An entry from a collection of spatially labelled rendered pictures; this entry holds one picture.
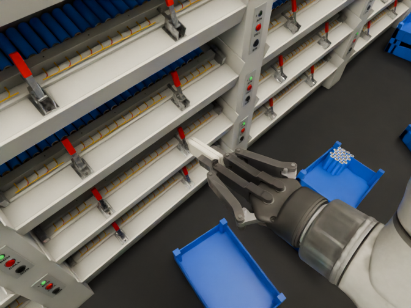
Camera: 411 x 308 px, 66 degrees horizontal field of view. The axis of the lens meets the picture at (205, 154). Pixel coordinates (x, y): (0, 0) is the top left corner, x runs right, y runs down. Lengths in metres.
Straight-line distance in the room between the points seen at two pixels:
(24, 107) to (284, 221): 0.41
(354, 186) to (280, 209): 0.91
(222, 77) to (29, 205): 0.52
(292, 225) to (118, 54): 0.40
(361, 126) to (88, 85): 1.23
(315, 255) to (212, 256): 0.73
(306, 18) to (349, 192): 0.62
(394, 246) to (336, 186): 0.91
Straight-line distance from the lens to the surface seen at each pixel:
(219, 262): 1.10
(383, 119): 1.62
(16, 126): 0.55
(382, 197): 1.36
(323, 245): 0.39
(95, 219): 0.85
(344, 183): 1.29
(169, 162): 0.89
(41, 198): 0.69
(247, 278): 1.09
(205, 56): 0.83
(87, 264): 1.01
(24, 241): 0.72
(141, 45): 0.62
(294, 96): 1.37
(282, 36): 0.99
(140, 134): 0.72
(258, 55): 0.88
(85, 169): 0.69
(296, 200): 0.41
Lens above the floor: 1.06
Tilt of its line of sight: 55 degrees down
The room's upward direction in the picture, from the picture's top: straight up
